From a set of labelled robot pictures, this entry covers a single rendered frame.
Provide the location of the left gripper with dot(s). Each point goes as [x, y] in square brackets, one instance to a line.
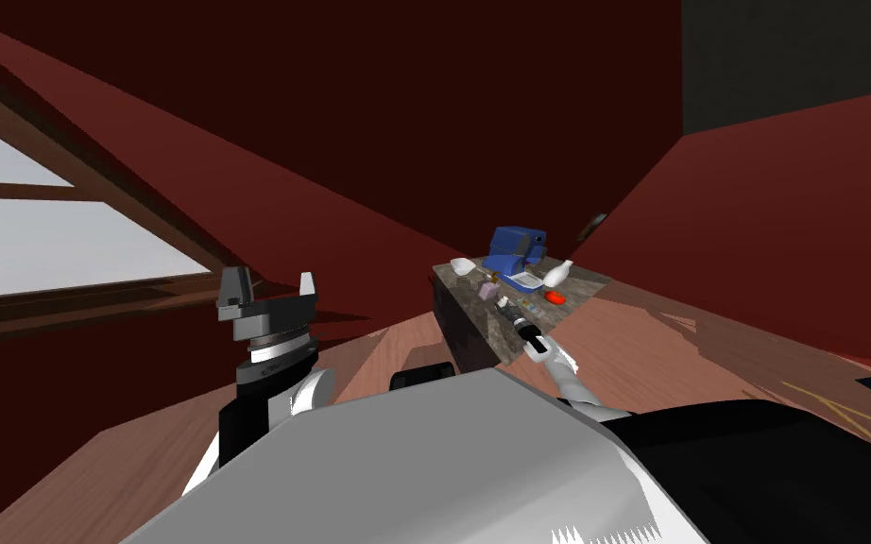
[273, 316]

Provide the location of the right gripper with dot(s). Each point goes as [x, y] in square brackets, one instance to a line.
[506, 309]

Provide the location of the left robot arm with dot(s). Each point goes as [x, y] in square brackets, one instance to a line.
[243, 423]

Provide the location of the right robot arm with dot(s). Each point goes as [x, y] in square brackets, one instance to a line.
[745, 468]

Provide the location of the dark grey marble table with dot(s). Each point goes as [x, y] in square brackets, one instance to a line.
[511, 332]

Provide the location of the lilac cube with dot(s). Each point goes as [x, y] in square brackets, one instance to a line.
[488, 290]

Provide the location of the red flat object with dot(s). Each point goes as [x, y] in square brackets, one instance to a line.
[555, 298]

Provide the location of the blue coffee machine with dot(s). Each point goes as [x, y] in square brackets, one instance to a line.
[512, 253]

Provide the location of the white bottle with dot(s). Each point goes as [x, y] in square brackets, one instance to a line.
[557, 274]

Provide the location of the white bowl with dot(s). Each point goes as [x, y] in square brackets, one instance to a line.
[463, 265]

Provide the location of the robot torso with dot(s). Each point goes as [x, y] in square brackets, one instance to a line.
[435, 461]

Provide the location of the window with brown frame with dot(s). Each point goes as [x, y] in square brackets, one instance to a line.
[42, 245]

